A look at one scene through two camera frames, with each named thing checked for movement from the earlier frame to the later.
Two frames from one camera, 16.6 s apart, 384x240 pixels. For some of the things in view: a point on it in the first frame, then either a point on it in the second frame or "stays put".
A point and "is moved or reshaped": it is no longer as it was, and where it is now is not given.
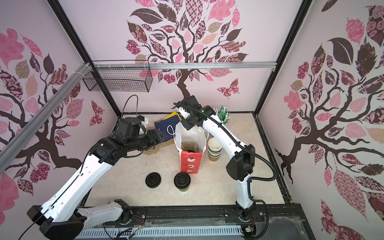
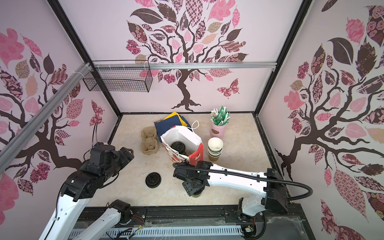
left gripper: (154, 137) -> (125, 156)
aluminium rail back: (185, 65) stays put
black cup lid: (153, 180) stays put
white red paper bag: (191, 144) is moved or reshaped
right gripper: (185, 124) -> (190, 190)
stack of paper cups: (214, 149) stays put
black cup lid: (190, 146) -> (179, 146)
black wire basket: (121, 76) stays put
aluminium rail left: (16, 142) stays put
